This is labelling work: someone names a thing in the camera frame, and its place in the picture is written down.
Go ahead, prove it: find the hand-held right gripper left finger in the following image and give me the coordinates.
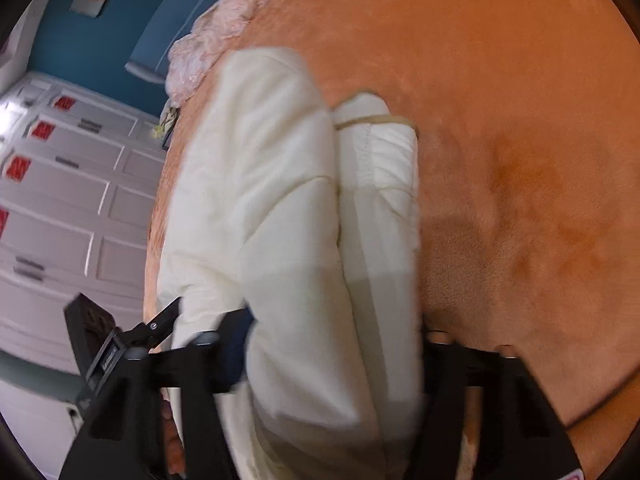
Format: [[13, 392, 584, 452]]
[[60, 309, 257, 480]]

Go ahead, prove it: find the pink lace bedspread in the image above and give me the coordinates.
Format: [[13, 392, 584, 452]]
[[165, 0, 321, 107]]

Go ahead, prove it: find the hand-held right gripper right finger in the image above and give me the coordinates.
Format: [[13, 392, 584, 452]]
[[404, 327, 587, 480]]

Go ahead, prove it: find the blue padded headboard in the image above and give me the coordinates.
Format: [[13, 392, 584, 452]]
[[25, 0, 236, 117]]

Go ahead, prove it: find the orange plush blanket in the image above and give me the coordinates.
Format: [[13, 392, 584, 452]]
[[142, 0, 640, 480]]

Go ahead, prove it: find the white panelled wardrobe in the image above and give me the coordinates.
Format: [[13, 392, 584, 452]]
[[0, 70, 170, 376]]

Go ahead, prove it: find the light grey pillow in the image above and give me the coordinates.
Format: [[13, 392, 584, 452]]
[[124, 61, 167, 85]]

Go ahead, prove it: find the white padded jacket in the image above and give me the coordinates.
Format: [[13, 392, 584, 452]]
[[155, 46, 426, 480]]

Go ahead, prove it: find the person's left hand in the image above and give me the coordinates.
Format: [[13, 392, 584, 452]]
[[161, 399, 187, 479]]

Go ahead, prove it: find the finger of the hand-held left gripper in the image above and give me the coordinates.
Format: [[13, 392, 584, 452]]
[[122, 296, 182, 356]]

